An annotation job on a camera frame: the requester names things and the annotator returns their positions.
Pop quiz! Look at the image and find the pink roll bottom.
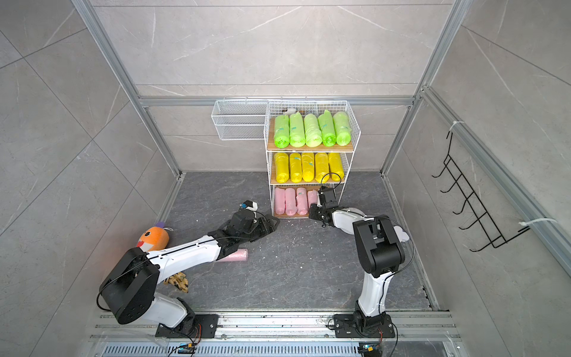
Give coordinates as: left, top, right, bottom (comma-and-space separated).
307, 190, 318, 207

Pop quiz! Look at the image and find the pink roll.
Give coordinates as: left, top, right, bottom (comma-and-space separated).
285, 187, 297, 217
307, 190, 318, 207
296, 187, 309, 216

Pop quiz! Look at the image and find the pink roll horizontal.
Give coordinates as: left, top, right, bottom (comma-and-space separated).
219, 248, 248, 263

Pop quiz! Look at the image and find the pink roll diagonal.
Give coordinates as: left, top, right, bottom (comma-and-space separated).
274, 187, 286, 215

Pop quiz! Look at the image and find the yellow roll horizontal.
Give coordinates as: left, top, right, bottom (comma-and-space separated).
328, 153, 344, 182
315, 153, 330, 184

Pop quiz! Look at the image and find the yellow roll diagonal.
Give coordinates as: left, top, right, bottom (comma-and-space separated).
301, 152, 315, 182

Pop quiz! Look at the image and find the yellow roll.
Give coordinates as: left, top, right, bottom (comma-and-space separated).
274, 153, 289, 184
289, 153, 303, 184

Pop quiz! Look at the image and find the green roll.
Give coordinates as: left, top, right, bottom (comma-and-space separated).
289, 112, 306, 148
274, 115, 290, 149
303, 114, 322, 147
318, 110, 337, 147

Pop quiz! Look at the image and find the green roll diagonal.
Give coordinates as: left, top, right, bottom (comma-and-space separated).
333, 112, 351, 147

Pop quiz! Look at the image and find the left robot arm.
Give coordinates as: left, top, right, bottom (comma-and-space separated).
98, 208, 279, 335

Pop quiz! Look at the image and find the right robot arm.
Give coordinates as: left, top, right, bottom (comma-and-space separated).
309, 204, 409, 339

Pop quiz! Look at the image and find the white round paddle object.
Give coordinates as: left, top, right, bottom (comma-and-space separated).
346, 208, 410, 242

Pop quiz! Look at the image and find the brown patterned flat item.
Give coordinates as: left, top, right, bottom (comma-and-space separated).
164, 272, 190, 293

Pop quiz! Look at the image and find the orange carrot plush toy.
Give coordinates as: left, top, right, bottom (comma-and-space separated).
136, 222, 170, 252

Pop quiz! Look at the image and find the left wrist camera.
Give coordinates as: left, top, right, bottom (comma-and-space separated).
240, 200, 258, 211

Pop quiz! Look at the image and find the white wire three-tier shelf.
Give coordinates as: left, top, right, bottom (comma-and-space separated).
264, 100, 361, 219

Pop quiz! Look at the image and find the white wire wall basket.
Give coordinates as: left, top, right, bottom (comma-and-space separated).
211, 99, 268, 141

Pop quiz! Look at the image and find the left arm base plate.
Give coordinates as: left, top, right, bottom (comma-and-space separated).
155, 314, 219, 340

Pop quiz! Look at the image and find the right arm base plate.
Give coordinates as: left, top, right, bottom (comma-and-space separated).
331, 313, 396, 339

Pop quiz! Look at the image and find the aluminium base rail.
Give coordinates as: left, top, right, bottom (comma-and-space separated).
86, 310, 462, 342

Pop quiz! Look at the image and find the black wire wall hook rack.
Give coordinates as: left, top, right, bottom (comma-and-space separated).
431, 132, 531, 253

